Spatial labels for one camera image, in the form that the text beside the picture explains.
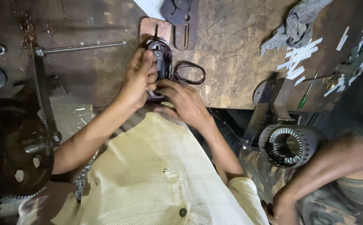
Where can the person's right hand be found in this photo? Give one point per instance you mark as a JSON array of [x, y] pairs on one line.
[[189, 101]]

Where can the person's left hand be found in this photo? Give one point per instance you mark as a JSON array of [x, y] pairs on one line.
[[136, 79]]

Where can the person's left fingers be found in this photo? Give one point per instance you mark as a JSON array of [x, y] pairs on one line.
[[150, 67]]

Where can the brown wooden winding form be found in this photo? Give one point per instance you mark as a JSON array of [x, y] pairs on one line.
[[150, 26]]

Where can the dark slotted metal plate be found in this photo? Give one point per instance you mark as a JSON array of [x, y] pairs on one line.
[[186, 28]]

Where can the white paper sheet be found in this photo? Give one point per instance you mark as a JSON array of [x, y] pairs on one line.
[[150, 7]]

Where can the long threaded steel rod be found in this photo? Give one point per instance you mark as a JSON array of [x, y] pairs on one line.
[[81, 47]]

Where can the dark flat metal bar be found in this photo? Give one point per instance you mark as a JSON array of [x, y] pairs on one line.
[[43, 93]]

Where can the pile of white paper strips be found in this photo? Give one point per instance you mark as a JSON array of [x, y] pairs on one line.
[[297, 59]]

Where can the grey crumpled cloth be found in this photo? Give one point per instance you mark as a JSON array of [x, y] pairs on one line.
[[297, 25]]

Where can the large dark toothed gear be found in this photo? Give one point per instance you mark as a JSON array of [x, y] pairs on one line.
[[18, 150]]

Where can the motor stator in metal housing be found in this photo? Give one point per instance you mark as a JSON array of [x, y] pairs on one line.
[[309, 137]]

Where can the dark metal bracket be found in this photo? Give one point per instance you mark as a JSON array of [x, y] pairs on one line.
[[278, 97]]

